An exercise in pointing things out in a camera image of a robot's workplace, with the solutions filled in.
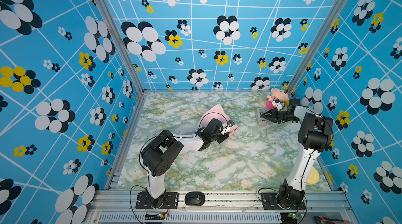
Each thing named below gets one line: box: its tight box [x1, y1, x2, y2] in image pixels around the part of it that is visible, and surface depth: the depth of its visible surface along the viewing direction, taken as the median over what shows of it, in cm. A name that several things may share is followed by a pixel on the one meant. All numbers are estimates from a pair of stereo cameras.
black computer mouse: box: [184, 191, 206, 207], surface depth 75 cm
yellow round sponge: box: [306, 166, 320, 185], surface depth 80 cm
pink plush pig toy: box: [265, 87, 290, 110], surface depth 110 cm
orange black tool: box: [314, 215, 350, 224], surface depth 69 cm
